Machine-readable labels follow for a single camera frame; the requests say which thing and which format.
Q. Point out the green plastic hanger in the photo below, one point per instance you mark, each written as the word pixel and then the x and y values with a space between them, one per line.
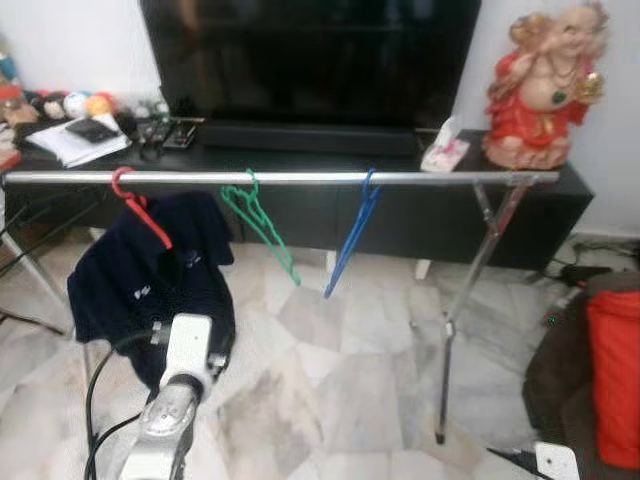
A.
pixel 290 272

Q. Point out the blue plastic hanger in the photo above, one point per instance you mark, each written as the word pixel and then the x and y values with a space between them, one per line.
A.
pixel 335 280

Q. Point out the red plastic hanger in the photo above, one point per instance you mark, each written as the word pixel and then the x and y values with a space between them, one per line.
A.
pixel 140 210

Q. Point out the red cushion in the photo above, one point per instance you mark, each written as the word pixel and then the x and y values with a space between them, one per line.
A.
pixel 612 380

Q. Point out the grey fabric sofa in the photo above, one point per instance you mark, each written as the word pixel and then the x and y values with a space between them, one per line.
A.
pixel 560 380

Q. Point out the red laughing Buddha statue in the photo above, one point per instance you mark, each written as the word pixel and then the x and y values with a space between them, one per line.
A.
pixel 540 110

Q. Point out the pink tissue pack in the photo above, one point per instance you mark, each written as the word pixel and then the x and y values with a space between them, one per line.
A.
pixel 443 155

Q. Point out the black TV console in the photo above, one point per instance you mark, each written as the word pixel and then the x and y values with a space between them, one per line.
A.
pixel 420 225

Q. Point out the silver metal clothes rack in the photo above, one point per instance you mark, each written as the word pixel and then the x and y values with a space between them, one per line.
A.
pixel 420 180

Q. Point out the black soundbar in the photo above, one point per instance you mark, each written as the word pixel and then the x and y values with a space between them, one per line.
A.
pixel 310 138

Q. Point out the black television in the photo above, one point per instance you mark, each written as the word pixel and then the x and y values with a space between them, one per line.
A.
pixel 310 60

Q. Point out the navy blue t-shirt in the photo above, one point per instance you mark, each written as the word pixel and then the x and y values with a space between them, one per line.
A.
pixel 120 290

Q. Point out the orange round figurine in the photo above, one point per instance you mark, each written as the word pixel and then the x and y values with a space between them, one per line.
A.
pixel 100 105

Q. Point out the black wallet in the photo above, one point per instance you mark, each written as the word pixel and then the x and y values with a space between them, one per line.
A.
pixel 92 130

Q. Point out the white round figurine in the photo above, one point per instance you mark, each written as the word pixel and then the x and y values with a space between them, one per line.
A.
pixel 76 105

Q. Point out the white paper stack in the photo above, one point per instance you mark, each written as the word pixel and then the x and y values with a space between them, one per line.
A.
pixel 60 148

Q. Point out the black round figurine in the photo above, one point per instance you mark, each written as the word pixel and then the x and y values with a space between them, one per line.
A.
pixel 45 105

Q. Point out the red lidded jar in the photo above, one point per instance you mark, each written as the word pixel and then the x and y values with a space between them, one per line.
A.
pixel 10 105

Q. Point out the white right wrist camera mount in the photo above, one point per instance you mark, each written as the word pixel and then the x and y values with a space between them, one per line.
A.
pixel 558 463

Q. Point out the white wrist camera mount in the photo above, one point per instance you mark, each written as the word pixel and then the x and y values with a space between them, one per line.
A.
pixel 188 350
pixel 558 463

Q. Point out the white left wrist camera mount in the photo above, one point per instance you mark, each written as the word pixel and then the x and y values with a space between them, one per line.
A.
pixel 188 350

